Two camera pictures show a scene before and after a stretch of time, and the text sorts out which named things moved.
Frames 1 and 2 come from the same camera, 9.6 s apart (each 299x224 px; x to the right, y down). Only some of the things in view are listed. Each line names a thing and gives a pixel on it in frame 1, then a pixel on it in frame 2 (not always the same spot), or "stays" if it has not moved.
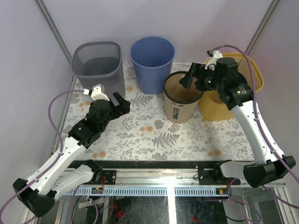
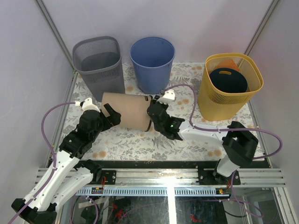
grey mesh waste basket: [98, 62] stays
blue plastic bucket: [153, 57] stays
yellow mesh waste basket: [212, 106] stays
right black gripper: [196, 70] → [161, 103]
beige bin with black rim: [180, 103] → [135, 109]
